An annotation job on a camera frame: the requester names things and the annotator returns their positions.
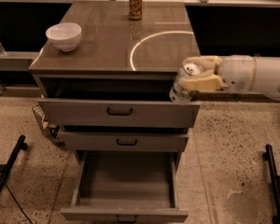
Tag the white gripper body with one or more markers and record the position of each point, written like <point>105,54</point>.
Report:
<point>238,70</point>

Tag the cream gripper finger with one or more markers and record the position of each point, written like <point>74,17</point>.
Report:
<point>210,83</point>
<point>199,64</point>

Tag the green white 7up can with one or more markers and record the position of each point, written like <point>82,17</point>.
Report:
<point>179,93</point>

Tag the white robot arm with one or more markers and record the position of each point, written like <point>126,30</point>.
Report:
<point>266,79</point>

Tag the brown patterned soda can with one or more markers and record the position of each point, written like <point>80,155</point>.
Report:
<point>135,12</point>

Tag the grey open bottom drawer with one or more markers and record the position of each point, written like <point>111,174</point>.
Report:
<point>126,187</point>

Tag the grey middle drawer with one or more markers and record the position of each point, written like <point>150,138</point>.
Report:
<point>125,141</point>

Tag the grey top drawer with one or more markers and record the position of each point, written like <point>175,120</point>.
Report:
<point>119,113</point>

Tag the grey cabinet with brown top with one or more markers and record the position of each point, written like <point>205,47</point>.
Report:
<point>118,59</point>

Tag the black stand leg right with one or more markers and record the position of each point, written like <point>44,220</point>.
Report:
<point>275,179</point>

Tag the black stand leg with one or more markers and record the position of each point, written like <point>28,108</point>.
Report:
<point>6,168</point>
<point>275,179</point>

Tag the white ceramic bowl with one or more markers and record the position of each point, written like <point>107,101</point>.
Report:
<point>64,36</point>

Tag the black stand leg left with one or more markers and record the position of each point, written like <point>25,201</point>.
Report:
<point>6,168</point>

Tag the wire basket beside cabinet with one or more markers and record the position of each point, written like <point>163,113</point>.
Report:
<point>50,131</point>

